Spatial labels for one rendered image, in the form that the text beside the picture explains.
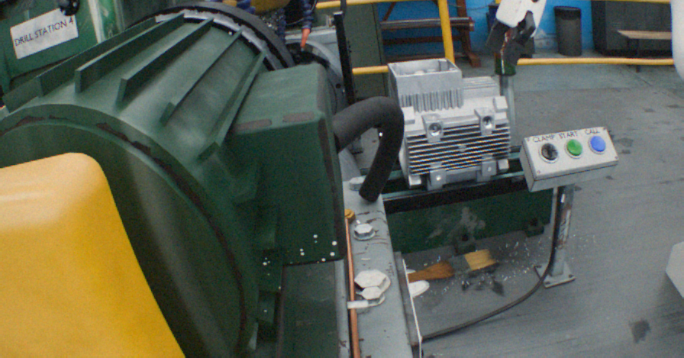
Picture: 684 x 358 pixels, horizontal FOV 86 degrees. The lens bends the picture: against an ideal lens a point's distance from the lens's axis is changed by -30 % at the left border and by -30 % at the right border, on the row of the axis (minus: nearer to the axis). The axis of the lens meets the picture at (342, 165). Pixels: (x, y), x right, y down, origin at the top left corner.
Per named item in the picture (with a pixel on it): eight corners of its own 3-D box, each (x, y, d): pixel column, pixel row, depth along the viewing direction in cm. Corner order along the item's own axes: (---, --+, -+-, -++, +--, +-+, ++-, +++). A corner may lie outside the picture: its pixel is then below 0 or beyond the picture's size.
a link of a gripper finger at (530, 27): (542, 14, 70) (530, 41, 72) (525, 5, 77) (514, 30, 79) (537, 11, 70) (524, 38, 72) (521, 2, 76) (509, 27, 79)
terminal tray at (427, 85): (401, 117, 87) (395, 77, 84) (392, 98, 96) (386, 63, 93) (465, 108, 87) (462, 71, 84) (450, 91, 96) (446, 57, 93)
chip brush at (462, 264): (395, 291, 87) (394, 288, 86) (388, 276, 91) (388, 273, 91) (497, 263, 88) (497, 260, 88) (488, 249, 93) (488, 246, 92)
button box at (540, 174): (529, 193, 71) (537, 175, 66) (517, 155, 74) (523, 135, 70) (610, 176, 70) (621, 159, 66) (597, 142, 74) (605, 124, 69)
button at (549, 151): (542, 166, 68) (544, 159, 67) (537, 149, 70) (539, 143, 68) (557, 163, 68) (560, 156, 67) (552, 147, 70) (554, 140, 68)
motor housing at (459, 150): (412, 207, 89) (402, 104, 81) (396, 162, 107) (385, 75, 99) (511, 188, 89) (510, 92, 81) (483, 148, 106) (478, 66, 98)
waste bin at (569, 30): (576, 49, 544) (574, 5, 519) (588, 56, 510) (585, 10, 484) (552, 49, 550) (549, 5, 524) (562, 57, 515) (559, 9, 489)
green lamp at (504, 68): (498, 76, 117) (497, 59, 115) (492, 70, 123) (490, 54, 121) (518, 75, 117) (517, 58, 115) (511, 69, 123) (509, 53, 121)
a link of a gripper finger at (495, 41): (511, 24, 83) (498, 54, 86) (505, 22, 86) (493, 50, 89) (497, 17, 83) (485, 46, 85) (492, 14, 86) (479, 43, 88)
